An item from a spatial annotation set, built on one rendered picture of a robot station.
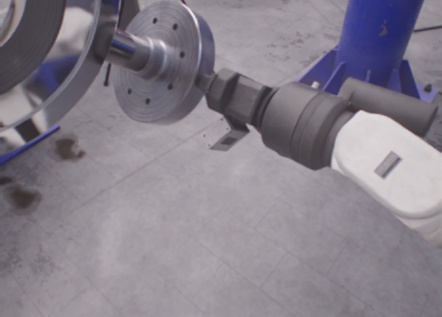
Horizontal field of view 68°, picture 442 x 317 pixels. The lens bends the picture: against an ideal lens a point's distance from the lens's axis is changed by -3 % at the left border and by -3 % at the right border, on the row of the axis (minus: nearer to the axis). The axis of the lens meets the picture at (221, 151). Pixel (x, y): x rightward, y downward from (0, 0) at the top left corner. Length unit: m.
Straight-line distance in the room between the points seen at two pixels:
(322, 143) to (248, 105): 0.10
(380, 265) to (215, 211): 0.67
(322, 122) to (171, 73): 0.26
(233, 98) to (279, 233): 1.02
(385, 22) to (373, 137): 1.38
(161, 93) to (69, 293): 1.00
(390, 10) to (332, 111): 1.32
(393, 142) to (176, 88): 0.31
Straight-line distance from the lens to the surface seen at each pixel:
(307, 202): 1.49
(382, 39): 1.72
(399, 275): 1.43
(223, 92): 0.40
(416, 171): 0.32
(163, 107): 0.52
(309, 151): 0.36
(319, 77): 2.01
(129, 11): 2.72
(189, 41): 0.52
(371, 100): 0.38
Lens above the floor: 1.18
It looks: 45 degrees down
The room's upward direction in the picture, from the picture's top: 2 degrees counter-clockwise
